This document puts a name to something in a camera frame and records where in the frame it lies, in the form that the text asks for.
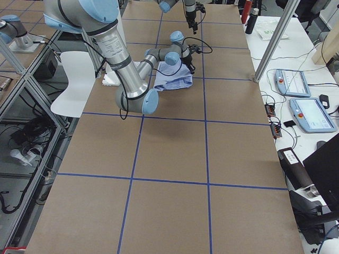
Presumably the small black card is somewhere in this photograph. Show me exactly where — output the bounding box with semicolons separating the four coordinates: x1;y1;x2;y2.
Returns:
283;120;296;128

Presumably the white plastic chair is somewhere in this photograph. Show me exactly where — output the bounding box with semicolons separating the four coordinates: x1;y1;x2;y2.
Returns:
50;51;96;118

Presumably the lower blue teach pendant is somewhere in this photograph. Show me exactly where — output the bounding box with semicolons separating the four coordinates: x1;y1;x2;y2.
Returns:
289;97;337;133

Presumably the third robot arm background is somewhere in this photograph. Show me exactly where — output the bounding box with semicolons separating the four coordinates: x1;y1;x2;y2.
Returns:
1;14;40;53

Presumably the aluminium frame post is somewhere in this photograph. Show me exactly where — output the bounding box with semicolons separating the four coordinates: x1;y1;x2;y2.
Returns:
253;0;300;83

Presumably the white central pillar with base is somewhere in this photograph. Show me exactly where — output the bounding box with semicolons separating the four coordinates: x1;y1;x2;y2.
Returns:
95;15;147;97

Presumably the white side table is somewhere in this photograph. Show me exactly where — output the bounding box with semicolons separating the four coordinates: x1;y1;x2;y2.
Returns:
259;17;338;160

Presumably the wooden post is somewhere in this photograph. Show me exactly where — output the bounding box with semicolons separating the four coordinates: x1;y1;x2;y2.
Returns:
311;0;339;66

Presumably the black bottle with clear cap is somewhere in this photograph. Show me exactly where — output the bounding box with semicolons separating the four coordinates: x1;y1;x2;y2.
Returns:
245;8;260;34

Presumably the upper blue teach pendant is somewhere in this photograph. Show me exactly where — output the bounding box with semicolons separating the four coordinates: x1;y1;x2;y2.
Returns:
275;69;311;97

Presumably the red cylinder bottle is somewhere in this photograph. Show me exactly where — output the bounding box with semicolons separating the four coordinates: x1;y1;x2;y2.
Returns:
241;0;252;23

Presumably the blue teach pendant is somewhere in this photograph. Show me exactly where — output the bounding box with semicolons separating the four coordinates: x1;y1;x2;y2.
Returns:
289;97;337;133
275;69;311;97

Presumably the light blue striped shirt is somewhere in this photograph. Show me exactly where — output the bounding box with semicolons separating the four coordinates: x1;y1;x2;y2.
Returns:
154;61;193;92

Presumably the black monitor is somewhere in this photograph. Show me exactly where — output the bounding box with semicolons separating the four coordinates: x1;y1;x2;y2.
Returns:
303;135;338;211

